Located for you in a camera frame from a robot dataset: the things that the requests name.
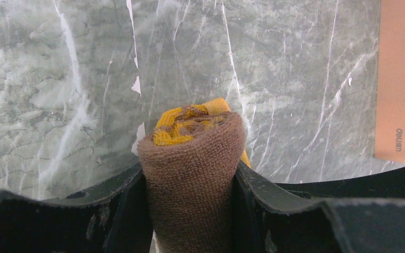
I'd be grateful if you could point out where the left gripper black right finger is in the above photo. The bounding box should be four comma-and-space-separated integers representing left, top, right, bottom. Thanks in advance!
233, 163, 405, 252

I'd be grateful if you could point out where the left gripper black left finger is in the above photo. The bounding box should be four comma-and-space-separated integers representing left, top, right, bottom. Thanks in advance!
0, 164, 153, 252

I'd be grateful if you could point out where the orange file organizer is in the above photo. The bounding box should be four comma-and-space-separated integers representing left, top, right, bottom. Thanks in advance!
374, 1, 405, 163

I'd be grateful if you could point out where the brown yellow towel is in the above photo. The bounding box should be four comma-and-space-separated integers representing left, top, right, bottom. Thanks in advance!
138, 98, 248, 252

